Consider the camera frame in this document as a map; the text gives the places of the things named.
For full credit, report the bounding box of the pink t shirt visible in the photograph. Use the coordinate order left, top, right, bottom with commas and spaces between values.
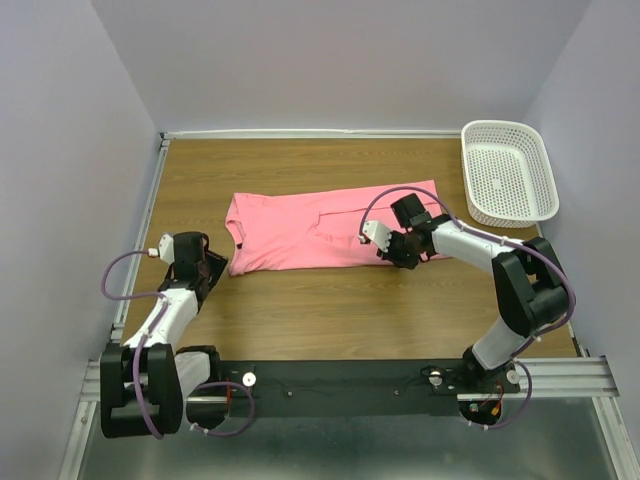
223, 178, 451, 277

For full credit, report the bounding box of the white perforated plastic basket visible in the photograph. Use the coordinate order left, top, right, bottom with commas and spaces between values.
461, 120, 560, 228

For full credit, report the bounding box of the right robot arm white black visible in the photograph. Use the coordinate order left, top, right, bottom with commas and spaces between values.
359, 187, 576, 392

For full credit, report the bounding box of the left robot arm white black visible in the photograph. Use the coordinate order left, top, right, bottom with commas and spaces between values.
99, 231, 228, 439

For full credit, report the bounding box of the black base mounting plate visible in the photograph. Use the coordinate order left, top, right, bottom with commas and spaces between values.
186, 359, 520, 429

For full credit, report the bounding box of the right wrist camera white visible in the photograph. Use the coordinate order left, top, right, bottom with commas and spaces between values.
359, 221, 394, 252

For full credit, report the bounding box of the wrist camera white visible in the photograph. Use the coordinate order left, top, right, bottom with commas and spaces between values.
146, 232, 175, 265
359, 221, 394, 252

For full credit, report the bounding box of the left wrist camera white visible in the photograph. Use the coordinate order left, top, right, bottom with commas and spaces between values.
146, 232, 175, 265

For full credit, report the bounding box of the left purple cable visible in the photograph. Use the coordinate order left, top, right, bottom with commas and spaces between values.
99, 249, 169, 440

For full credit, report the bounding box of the aluminium front rail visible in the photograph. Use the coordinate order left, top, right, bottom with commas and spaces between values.
80, 357, 619, 402

